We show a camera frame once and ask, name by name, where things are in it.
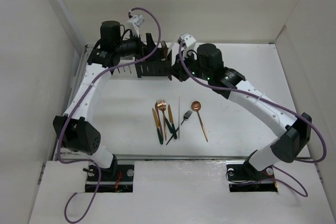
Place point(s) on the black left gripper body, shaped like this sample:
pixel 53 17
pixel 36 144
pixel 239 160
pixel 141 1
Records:
pixel 135 47

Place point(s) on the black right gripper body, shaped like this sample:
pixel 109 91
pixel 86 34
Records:
pixel 190 64

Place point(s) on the small copper fork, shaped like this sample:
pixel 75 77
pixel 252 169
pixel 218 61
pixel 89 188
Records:
pixel 164 49

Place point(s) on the copper spoon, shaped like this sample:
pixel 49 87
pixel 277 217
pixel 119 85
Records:
pixel 196 106

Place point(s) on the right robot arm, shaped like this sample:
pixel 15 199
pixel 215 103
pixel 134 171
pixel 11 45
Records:
pixel 204 64

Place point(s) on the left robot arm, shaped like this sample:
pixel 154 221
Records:
pixel 74 129

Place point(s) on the white slotted utensil container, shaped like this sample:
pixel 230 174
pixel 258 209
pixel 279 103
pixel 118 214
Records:
pixel 128 71

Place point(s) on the black slotted utensil container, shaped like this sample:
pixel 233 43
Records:
pixel 159 68

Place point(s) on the black fork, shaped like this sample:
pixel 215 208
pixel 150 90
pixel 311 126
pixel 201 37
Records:
pixel 186 117

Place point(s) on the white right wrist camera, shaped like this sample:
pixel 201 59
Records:
pixel 187 41

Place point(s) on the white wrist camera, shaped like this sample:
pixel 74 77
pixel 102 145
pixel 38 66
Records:
pixel 187 41
pixel 134 23

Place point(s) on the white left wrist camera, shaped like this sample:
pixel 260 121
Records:
pixel 134 23

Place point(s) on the gold knife green handle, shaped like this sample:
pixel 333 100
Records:
pixel 171 119
pixel 157 126

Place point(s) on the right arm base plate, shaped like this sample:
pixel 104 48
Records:
pixel 242 181

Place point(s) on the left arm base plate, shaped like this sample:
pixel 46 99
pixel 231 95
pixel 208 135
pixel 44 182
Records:
pixel 120 181

